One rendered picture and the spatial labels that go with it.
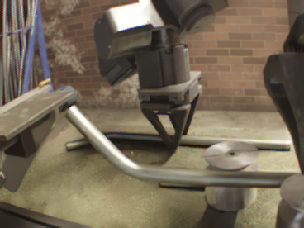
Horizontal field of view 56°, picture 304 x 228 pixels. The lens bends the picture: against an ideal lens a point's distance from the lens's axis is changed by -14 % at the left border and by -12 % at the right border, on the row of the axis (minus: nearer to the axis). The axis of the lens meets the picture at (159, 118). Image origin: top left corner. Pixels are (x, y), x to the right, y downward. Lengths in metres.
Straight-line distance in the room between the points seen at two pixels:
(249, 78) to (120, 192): 2.60
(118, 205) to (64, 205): 0.07
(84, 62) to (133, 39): 3.06
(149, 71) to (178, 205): 0.19
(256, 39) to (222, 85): 0.56
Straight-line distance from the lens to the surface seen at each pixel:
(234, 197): 0.28
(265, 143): 0.47
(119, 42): 0.39
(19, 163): 0.34
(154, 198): 0.39
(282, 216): 0.24
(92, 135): 0.28
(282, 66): 0.18
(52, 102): 0.24
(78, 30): 3.43
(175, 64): 0.44
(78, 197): 0.42
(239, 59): 2.91
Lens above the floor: 1.11
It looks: 21 degrees down
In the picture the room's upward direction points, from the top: 7 degrees counter-clockwise
